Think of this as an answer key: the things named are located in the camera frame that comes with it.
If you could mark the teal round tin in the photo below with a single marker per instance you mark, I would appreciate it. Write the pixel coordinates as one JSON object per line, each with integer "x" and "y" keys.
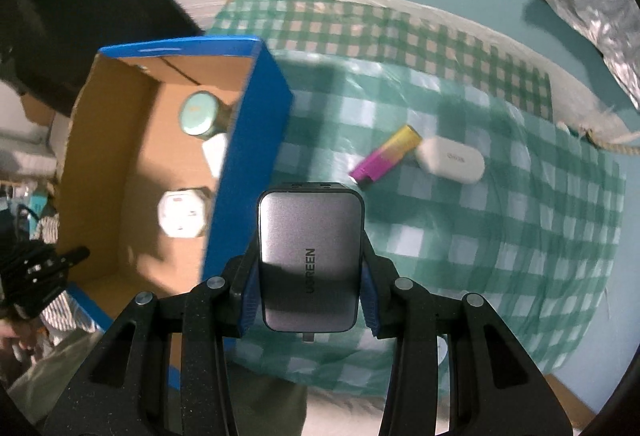
{"x": 200, "y": 113}

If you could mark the black white striped cloth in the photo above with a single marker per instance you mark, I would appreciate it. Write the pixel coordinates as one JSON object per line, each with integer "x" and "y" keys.
{"x": 70, "y": 316}

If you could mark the grey white octagonal plug adapter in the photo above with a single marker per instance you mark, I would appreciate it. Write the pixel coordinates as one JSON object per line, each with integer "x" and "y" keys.
{"x": 182, "y": 213}

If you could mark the green checked tablecloth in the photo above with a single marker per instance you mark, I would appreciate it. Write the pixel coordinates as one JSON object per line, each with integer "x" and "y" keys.
{"x": 475, "y": 266}

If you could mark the dark grey wall charger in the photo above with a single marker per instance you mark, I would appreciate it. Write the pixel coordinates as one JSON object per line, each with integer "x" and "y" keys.
{"x": 310, "y": 256}

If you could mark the white plastic bag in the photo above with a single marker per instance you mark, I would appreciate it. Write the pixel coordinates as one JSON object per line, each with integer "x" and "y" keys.
{"x": 55, "y": 366}

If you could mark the blue cardboard box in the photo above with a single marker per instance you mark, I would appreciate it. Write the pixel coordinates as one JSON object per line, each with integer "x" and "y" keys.
{"x": 250, "y": 140}

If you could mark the white earbuds case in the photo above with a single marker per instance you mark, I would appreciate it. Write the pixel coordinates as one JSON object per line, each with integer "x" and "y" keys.
{"x": 450, "y": 159}

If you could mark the person's green pants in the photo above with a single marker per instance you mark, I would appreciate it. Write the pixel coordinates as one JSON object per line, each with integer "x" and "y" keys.
{"x": 270, "y": 401}

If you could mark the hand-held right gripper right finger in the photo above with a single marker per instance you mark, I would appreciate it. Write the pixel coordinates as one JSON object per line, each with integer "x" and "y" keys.
{"x": 372, "y": 301}

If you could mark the purple yellow lighter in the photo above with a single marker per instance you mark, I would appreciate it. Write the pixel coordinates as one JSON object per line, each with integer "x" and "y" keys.
{"x": 385, "y": 155}

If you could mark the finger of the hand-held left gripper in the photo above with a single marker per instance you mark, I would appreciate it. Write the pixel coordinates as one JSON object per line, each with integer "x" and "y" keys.
{"x": 75, "y": 257}

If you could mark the white slim wall charger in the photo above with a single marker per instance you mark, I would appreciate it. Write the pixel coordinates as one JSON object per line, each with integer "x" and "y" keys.
{"x": 215, "y": 153}

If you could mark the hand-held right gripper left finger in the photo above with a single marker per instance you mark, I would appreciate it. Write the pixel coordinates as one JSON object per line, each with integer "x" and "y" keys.
{"x": 247, "y": 301}

